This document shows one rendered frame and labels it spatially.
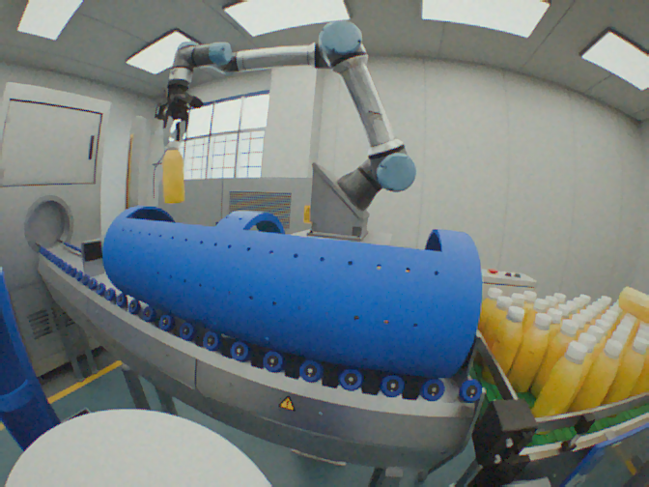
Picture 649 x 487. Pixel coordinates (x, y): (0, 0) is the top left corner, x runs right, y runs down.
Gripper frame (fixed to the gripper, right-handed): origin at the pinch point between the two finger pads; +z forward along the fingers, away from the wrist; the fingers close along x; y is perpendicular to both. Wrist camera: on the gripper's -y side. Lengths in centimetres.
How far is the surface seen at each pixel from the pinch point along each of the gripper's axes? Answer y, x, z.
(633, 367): -120, 21, 39
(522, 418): -86, 27, 42
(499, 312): -92, -3, 37
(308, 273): -51, 18, 26
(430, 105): -105, -267, -122
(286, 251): -46, 16, 24
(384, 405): -66, 16, 50
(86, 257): 50, 9, 40
